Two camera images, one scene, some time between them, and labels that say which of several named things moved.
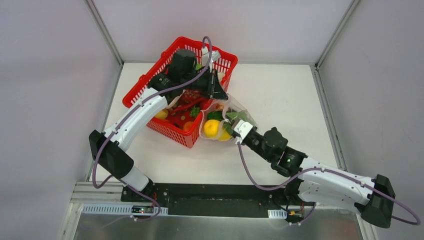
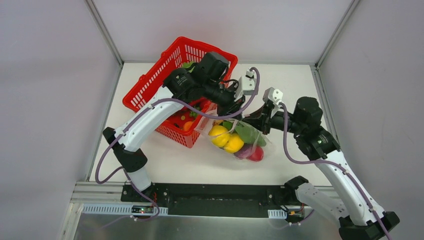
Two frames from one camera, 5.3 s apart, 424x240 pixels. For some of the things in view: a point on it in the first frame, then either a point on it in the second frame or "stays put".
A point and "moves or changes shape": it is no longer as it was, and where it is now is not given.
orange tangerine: (188, 125) stays put
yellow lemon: (211, 128) -> (219, 135)
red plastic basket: (185, 77) stays put
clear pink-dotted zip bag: (217, 121) moves or changes shape
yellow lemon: (224, 136) -> (234, 144)
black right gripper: (234, 124) -> (262, 120)
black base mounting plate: (214, 200) stays put
